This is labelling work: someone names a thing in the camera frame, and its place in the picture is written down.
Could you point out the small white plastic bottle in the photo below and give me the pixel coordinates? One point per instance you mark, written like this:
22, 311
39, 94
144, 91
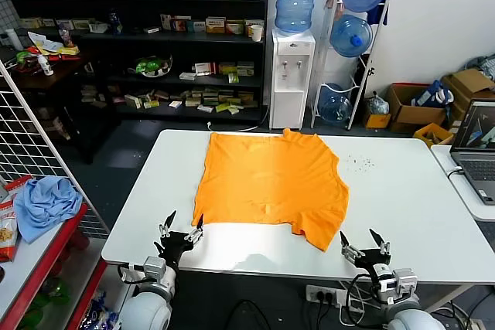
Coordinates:
46, 67

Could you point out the green plastic bottle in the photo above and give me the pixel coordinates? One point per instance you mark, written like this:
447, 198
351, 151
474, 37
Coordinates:
58, 292

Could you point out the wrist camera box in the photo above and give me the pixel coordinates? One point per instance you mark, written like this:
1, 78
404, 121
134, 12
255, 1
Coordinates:
400, 283
154, 267

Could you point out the red white snack bag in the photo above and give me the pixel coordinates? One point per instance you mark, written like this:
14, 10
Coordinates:
7, 229

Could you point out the orange white medicine box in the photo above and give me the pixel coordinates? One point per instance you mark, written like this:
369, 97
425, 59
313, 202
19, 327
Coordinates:
215, 25

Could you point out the upright blue water jug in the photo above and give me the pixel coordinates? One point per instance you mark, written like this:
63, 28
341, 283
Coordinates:
295, 1

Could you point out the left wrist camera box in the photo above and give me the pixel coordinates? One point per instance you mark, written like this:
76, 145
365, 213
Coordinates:
154, 267

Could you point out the small white side table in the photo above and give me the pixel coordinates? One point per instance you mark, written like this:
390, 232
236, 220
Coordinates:
470, 206

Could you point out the light blue crumpled cloth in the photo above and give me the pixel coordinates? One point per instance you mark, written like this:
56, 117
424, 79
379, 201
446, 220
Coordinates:
46, 202

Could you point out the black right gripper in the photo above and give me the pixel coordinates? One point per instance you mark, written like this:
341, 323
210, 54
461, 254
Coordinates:
371, 258

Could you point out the white paper cup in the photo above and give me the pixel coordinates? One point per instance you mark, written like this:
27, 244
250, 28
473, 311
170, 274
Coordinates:
257, 33

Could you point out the dark wooden table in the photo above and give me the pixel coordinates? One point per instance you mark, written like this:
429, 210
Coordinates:
58, 71

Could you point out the grey open laptop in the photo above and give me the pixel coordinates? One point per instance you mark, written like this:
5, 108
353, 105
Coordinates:
477, 167

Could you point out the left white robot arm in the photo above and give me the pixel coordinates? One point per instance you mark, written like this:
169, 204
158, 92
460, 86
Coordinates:
147, 310

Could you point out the white power strip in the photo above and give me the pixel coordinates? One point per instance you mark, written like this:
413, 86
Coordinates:
328, 295

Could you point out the white water dispenser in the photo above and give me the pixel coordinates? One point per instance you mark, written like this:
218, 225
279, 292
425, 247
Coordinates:
288, 82

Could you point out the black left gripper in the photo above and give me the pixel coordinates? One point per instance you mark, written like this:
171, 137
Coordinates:
174, 245

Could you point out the white cylinder container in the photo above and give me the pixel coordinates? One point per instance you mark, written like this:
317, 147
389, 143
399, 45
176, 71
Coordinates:
13, 39

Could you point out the stacked brown cardboard box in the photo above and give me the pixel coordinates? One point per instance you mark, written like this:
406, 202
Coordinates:
473, 80

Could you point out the dark blue bottle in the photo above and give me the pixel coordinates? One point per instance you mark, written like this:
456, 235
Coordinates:
115, 22

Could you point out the black shelf unit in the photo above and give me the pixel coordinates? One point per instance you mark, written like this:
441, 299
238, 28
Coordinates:
174, 39

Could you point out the open brown cardboard box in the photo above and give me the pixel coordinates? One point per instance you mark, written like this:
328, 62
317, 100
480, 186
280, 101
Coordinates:
421, 115

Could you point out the grey plastic bag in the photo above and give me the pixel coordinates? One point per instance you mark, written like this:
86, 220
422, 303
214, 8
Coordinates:
378, 105

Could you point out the pink drink bottle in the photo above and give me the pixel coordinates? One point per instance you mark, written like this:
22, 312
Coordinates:
66, 36

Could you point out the orange t-shirt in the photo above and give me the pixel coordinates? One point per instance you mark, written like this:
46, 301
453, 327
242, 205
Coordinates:
270, 175

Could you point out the grey blue clothes pile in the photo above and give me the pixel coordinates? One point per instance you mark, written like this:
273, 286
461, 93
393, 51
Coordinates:
485, 63

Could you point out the red and white cart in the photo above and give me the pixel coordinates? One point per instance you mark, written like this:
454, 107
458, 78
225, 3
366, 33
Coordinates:
35, 264

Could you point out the empty blue water jug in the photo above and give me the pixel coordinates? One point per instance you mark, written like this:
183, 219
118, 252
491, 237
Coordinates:
335, 107

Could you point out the red white medicine box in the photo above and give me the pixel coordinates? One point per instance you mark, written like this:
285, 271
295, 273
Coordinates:
205, 69

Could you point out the white metal jug rack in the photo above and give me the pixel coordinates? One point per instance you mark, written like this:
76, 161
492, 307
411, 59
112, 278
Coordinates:
362, 86

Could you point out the blue snack packet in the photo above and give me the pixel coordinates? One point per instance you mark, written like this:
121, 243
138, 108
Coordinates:
96, 314

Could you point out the small white flat box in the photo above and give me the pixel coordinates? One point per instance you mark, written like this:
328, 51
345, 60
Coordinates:
175, 104

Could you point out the blue shopping bag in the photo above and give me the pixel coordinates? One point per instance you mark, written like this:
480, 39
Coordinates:
429, 94

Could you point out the pile of papers and packets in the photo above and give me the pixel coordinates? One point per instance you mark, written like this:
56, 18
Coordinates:
48, 45

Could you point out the bowl with green bag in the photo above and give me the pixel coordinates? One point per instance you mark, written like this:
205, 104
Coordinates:
151, 66

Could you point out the yellow plastic bin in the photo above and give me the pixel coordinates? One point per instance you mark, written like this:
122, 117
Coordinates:
423, 131

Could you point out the large white table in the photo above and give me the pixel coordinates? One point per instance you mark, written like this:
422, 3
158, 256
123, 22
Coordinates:
386, 206

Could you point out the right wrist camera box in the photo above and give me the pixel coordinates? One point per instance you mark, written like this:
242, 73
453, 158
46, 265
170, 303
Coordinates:
400, 283

